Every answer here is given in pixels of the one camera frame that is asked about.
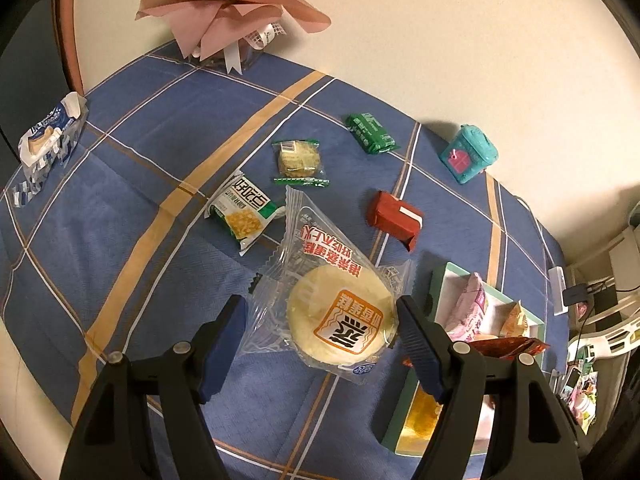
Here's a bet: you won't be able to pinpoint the white plastic rack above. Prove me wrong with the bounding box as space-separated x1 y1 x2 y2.
575 225 640 361

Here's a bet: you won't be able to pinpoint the clear cracker packet green ends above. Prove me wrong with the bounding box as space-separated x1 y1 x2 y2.
272 139 331 188

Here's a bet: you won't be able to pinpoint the white green cracker packet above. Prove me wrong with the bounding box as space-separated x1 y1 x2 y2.
206 172 287 257

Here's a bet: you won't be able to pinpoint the red snack packet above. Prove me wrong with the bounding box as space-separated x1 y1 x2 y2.
470 336 550 360

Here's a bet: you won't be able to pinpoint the teal toy box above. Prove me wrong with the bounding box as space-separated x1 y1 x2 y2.
439 123 499 185

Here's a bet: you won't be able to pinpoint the orange snack packet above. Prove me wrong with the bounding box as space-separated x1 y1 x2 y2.
499 301 530 337

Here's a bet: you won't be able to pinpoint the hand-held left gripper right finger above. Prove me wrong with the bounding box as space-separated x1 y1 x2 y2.
395 295 585 480

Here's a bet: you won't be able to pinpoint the white power adapter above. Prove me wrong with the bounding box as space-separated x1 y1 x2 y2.
547 266 568 316

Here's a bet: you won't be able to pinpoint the yellow cake packet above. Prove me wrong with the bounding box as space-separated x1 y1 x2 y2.
407 385 451 441

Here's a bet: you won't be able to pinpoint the blue plaid tablecloth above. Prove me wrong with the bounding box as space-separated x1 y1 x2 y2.
0 42 568 480

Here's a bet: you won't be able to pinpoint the red paper box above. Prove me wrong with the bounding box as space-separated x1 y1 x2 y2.
366 190 425 253

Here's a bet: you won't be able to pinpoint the clear round bun packet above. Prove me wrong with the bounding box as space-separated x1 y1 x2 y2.
235 186 418 387

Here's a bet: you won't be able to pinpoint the black small device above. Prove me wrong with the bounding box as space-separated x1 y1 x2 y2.
562 285 596 307

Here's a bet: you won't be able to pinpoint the brown wooden post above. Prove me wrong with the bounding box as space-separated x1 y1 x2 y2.
52 0 86 96

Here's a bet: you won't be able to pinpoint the light green cardboard box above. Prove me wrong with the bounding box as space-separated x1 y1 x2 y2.
381 261 546 457

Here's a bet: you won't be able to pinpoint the pink snack packet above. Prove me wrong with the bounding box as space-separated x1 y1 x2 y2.
445 272 488 343

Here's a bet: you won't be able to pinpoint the pink flower bouquet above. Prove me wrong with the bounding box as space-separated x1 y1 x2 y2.
134 0 333 75

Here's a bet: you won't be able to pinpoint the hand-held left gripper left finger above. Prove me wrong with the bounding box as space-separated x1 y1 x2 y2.
59 294 248 480

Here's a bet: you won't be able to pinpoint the green snack packet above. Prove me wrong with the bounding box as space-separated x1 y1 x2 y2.
345 111 401 155

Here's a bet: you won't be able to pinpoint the blue white biscuit packet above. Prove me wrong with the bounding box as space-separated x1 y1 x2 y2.
10 91 90 208

